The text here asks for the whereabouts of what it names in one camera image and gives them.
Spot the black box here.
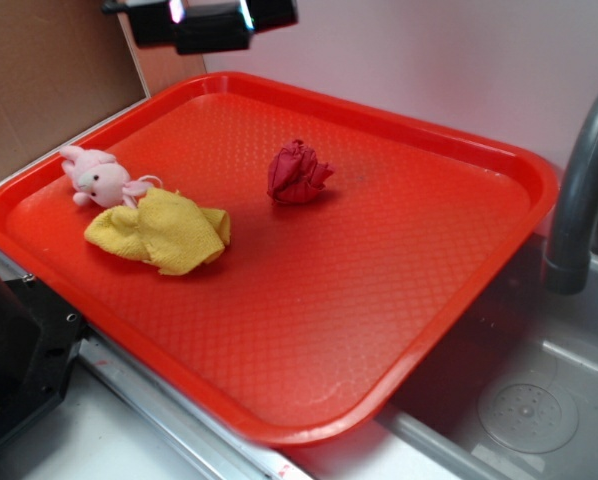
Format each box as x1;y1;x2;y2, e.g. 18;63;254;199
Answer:
174;4;252;55

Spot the yellow towel cloth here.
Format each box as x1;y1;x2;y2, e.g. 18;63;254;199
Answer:
84;188;231;276

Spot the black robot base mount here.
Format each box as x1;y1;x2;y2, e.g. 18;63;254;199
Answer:
0;278;84;448

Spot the grey faucet spout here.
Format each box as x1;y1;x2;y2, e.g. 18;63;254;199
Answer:
541;96;598;295

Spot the brown cardboard panel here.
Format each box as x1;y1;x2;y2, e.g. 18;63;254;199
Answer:
0;1;145;181

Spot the sink drain strainer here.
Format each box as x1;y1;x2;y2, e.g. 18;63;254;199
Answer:
477;380;579;454

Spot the red plastic tray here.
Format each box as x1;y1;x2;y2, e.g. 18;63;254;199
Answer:
0;73;558;446

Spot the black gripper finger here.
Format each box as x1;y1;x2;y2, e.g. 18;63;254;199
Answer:
238;0;298;33
101;0;185;47

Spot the pink plush bunny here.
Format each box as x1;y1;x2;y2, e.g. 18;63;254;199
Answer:
59;145;163;209

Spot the crumpled red cloth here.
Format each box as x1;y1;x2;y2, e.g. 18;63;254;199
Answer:
267;139;335;205

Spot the grey toy sink basin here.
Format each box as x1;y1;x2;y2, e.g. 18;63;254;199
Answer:
378;239;598;480

